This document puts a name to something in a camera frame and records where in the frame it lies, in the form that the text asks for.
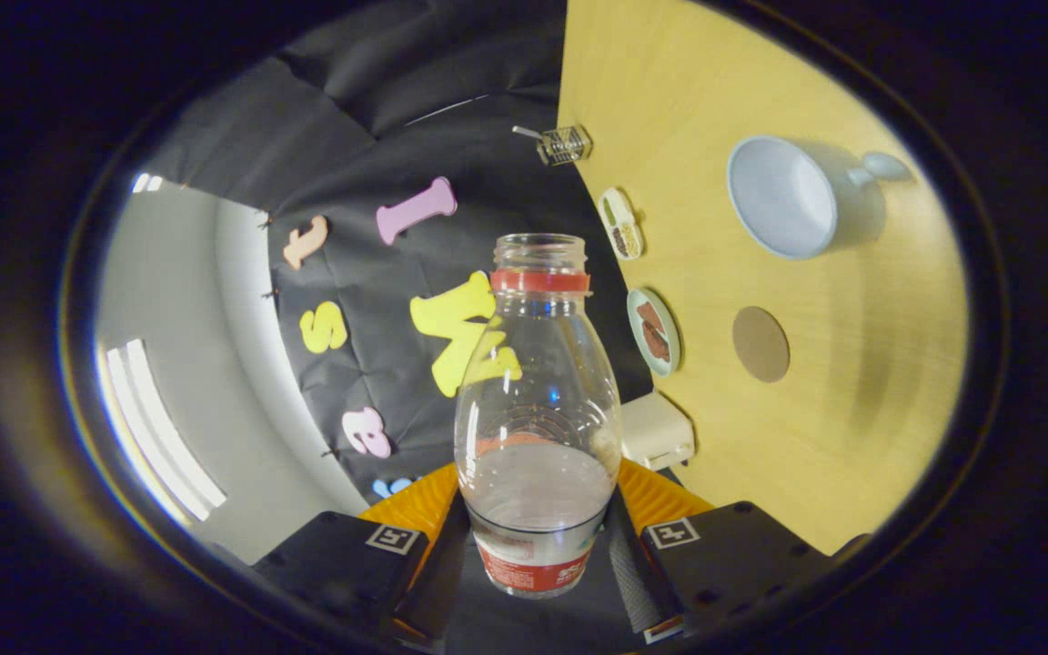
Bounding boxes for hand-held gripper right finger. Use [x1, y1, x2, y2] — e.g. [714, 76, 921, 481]
[604, 458, 871, 645]

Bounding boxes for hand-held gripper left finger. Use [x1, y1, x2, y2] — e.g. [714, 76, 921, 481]
[251, 462, 472, 649]

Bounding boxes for clear juice bottle red label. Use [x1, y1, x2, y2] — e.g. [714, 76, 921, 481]
[453, 233, 622, 600]

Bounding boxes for brown round coaster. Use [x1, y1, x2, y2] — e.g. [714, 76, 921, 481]
[731, 306, 791, 384]

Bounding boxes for white cup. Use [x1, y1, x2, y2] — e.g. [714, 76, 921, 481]
[727, 136, 914, 261]

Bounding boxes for white toaster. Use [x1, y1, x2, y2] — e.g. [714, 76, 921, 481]
[620, 391, 696, 472]

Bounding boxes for wooden table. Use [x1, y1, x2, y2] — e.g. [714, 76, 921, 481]
[557, 0, 971, 558]

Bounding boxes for pale green round plate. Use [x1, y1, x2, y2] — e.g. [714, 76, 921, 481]
[626, 287, 681, 378]

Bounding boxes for small oblong white dish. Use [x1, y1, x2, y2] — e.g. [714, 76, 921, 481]
[598, 187, 644, 262]

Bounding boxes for black backdrop cloth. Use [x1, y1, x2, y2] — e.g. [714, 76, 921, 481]
[137, 0, 661, 655]

